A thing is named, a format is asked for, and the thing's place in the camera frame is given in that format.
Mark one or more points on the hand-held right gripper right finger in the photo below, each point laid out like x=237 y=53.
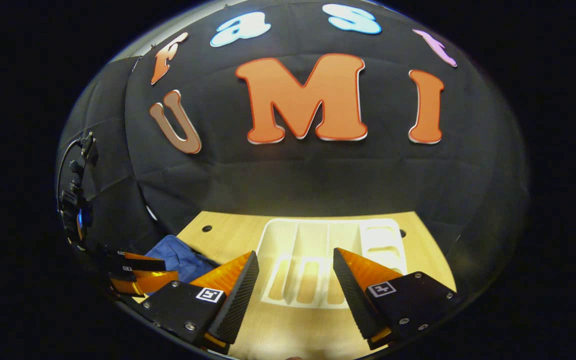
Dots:
x=358 y=295

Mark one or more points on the blue schoolbag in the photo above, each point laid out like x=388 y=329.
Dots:
x=178 y=255

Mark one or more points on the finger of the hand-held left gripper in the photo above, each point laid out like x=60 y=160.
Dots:
x=153 y=281
x=143 y=263

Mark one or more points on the white bookshelf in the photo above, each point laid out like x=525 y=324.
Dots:
x=313 y=240

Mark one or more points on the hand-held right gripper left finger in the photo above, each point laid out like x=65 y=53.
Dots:
x=235 y=300

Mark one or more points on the black backdrop cloth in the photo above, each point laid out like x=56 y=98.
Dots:
x=318 y=175

